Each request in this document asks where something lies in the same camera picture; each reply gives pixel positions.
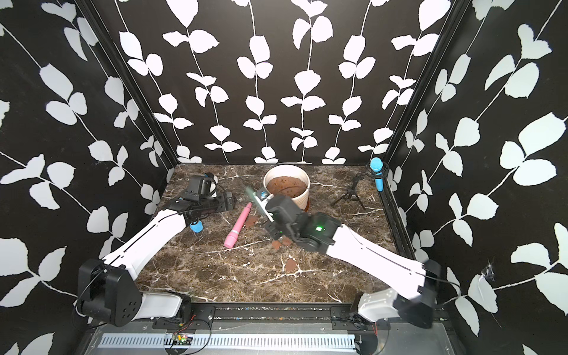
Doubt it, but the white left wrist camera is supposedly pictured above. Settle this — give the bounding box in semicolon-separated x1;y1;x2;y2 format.
195;173;217;199

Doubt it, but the small circuit board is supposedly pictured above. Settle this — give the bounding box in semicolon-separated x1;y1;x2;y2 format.
170;334;193;348

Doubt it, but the brown mud clay filling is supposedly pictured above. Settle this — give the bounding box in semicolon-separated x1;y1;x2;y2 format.
267;176;308;198

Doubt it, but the mint green scrub brush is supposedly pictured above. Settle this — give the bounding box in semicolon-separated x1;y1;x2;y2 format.
245;186;274;222

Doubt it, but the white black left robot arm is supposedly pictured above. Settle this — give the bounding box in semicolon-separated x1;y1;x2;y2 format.
73;173;237;327

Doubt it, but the brown mud chunk four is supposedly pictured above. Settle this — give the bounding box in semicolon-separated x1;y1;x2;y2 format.
285;259;298;273

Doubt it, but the blue toy microphone on table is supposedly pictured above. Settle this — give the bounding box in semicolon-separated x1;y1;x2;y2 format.
189;220;204;234

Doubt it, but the white slotted cable duct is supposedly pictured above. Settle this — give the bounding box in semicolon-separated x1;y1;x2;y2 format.
96;333;356;352

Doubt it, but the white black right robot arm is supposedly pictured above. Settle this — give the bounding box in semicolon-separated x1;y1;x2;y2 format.
260;195;442;328

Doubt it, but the brown mud chunk three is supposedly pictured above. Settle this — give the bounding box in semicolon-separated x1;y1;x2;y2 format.
244;215;259;228

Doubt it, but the pink toy microphone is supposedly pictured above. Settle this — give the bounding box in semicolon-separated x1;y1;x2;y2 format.
224;203;252;249

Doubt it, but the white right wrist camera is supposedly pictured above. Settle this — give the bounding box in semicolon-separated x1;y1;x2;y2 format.
254;188;274;208

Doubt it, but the black front rail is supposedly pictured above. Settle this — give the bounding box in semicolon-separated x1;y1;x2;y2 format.
150;302;454;331

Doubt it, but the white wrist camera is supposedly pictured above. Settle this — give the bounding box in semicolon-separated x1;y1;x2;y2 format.
195;173;217;199
254;188;274;208

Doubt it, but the white ceramic pot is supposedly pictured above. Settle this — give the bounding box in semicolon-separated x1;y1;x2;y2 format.
263;164;311;210

